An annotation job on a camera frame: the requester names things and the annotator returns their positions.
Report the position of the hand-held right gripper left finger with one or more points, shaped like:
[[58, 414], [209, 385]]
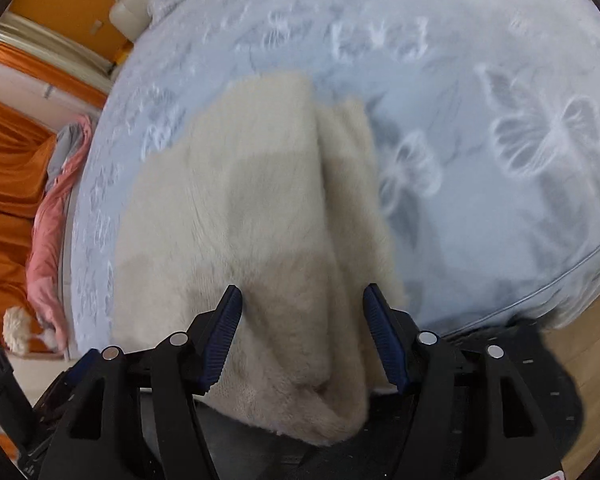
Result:
[[225, 335]]

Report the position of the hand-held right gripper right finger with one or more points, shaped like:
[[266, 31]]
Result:
[[382, 340]]

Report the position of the beige sweater with black hearts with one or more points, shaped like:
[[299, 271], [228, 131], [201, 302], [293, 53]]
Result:
[[240, 210]]

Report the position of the white fluffy slipper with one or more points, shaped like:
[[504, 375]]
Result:
[[17, 327]]

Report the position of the blue floral bedspread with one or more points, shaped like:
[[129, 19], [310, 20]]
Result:
[[480, 210]]

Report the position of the pink and grey duvet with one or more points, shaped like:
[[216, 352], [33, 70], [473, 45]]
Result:
[[55, 210]]

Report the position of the orange curtain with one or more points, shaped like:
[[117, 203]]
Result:
[[10, 170], [40, 67]]

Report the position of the white sheer curtain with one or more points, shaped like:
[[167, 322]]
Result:
[[25, 90]]

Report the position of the beige padded headboard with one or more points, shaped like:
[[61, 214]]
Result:
[[130, 5]]

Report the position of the white wall socket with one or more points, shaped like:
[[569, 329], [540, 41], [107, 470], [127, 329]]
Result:
[[97, 25]]

